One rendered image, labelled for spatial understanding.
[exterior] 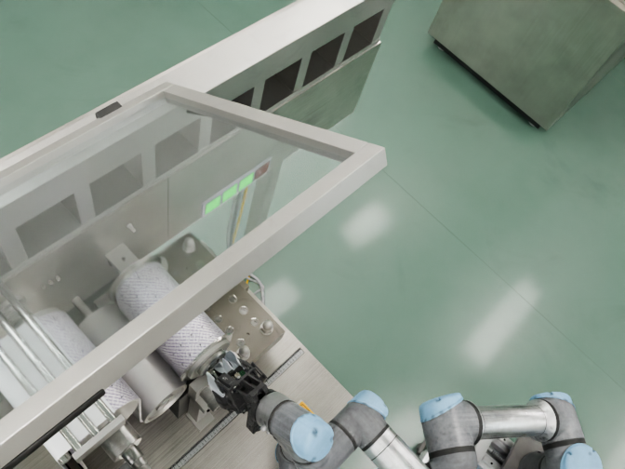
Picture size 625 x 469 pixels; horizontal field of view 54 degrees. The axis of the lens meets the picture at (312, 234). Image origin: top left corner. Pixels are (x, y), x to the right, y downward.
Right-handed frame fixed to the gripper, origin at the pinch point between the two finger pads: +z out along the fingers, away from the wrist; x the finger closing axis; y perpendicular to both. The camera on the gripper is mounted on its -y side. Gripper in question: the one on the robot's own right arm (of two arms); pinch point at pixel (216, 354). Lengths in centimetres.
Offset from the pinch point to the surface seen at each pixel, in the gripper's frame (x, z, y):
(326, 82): -62, 30, 33
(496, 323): -141, -58, -109
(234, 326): -10.5, 3.7, -6.1
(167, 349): 11.9, 4.1, 18.4
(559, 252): -204, -59, -109
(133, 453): 30.9, -9.3, 25.9
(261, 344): -12.5, -4.9, -6.1
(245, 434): 3.7, -18.0, -19.1
